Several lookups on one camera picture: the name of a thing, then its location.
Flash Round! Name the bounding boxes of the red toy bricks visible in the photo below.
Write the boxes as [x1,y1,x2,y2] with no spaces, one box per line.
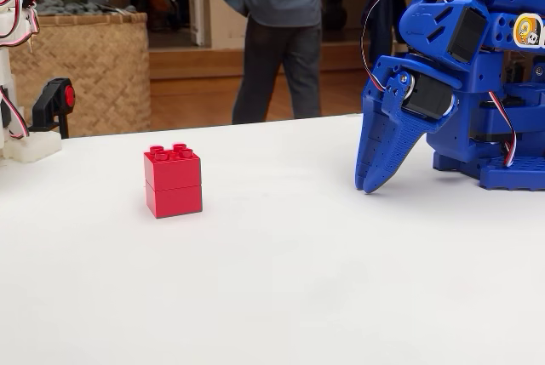
[143,142,204,220]

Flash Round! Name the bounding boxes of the dark jacket on chair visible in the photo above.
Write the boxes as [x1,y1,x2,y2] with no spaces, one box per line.
[364,0,410,65]

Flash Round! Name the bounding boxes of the woven wicker planter basket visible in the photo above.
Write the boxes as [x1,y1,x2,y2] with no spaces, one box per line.
[8,11,152,139]

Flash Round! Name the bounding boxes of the grey pebbles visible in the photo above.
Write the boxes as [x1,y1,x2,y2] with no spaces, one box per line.
[33,0,138,16]

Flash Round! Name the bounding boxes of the black clamp red knob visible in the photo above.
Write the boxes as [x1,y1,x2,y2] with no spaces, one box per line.
[28,77,77,140]

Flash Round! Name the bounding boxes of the red white black gripper cable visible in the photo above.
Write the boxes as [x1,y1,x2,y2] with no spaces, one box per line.
[359,0,459,94]

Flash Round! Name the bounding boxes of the red white black base cable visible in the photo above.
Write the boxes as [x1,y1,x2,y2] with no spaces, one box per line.
[486,89,519,168]

